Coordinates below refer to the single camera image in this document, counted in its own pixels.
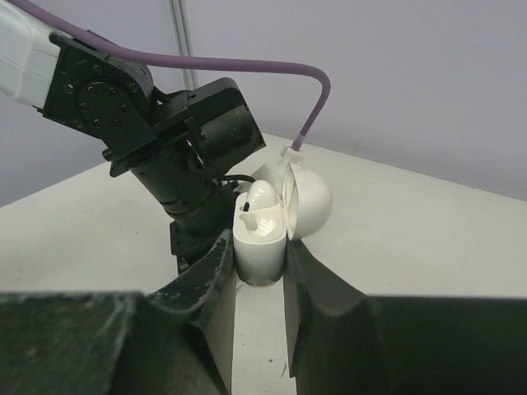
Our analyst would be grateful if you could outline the white round charging case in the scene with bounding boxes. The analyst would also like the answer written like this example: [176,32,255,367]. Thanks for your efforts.
[232,165,333,287]

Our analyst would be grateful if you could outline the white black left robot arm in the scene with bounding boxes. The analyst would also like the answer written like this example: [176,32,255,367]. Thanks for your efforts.
[1,1,265,272]

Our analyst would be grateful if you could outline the left aluminium frame post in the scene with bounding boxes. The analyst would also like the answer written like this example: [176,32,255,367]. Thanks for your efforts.
[168,0,198,90]

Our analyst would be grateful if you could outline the white earbud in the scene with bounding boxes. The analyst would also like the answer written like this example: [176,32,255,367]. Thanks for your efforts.
[241,180,279,212]

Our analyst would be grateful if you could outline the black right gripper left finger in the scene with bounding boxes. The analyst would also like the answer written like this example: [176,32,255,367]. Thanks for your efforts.
[1,230,236,394]

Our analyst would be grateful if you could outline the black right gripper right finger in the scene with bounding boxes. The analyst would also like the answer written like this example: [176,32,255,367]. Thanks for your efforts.
[283,240,526,394]

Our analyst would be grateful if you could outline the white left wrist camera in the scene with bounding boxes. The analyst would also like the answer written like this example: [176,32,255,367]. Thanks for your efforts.
[251,146,304,183]

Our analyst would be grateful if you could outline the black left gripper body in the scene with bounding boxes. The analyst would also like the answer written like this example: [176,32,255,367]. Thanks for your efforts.
[170,180,251,275]

